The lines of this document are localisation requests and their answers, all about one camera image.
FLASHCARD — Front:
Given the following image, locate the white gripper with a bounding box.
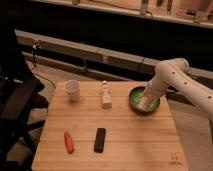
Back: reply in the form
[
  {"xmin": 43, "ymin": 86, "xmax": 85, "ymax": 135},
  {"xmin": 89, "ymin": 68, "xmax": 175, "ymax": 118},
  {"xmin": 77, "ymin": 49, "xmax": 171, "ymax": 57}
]
[{"xmin": 138, "ymin": 84, "xmax": 160, "ymax": 111}]

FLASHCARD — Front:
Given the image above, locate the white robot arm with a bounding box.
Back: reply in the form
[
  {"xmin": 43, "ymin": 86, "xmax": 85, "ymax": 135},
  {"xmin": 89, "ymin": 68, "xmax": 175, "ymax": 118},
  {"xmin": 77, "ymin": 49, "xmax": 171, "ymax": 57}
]
[{"xmin": 139, "ymin": 58, "xmax": 213, "ymax": 121}]

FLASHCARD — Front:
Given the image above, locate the green ceramic bowl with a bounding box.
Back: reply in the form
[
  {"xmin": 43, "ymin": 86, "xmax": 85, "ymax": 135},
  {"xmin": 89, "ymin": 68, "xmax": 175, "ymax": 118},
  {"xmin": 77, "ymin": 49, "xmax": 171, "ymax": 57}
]
[{"xmin": 129, "ymin": 86, "xmax": 155, "ymax": 113}]

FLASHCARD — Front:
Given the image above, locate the white sponge figure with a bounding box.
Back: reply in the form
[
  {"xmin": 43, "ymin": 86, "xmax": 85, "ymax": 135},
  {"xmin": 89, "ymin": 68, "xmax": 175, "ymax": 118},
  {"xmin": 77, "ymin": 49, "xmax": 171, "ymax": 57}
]
[{"xmin": 101, "ymin": 80, "xmax": 112, "ymax": 109}]

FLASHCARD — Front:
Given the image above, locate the black rectangular block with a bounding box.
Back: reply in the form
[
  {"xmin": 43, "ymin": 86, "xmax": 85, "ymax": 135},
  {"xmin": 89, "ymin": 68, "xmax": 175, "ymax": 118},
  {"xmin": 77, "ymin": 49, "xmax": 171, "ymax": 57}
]
[{"xmin": 94, "ymin": 128, "xmax": 106, "ymax": 153}]

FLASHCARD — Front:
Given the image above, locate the white plastic cup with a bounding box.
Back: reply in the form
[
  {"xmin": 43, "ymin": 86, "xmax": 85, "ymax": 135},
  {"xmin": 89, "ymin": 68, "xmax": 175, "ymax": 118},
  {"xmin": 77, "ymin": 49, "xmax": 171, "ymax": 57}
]
[{"xmin": 64, "ymin": 80, "xmax": 80, "ymax": 102}]

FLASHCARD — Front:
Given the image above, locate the wooden table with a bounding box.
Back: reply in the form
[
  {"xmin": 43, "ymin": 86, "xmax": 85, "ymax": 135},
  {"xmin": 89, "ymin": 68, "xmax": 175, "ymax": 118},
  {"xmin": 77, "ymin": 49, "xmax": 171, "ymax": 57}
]
[{"xmin": 32, "ymin": 81, "xmax": 188, "ymax": 171}]

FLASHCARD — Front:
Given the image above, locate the orange carrot toy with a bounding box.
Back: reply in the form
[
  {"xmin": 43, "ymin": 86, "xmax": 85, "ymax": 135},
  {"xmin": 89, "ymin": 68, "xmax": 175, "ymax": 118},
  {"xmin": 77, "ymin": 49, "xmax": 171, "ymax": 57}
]
[{"xmin": 64, "ymin": 131, "xmax": 74, "ymax": 153}]

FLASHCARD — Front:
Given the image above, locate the black office chair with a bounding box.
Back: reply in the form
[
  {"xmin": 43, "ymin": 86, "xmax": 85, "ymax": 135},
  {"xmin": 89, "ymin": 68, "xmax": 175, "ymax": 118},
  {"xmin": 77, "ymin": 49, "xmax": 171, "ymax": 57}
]
[{"xmin": 0, "ymin": 21, "xmax": 49, "ymax": 171}]

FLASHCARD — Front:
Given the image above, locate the black cable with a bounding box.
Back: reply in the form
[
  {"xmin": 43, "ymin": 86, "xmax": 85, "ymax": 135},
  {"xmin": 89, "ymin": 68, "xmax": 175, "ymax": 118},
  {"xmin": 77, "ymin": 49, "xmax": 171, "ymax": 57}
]
[{"xmin": 30, "ymin": 39, "xmax": 57, "ymax": 90}]

